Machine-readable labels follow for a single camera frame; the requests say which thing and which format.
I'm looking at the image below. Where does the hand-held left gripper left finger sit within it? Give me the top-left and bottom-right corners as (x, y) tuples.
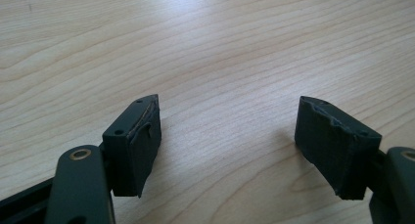
(102, 93), (162, 199)

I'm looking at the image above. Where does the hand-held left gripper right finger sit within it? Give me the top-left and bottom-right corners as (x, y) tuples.
(294, 95), (383, 201)

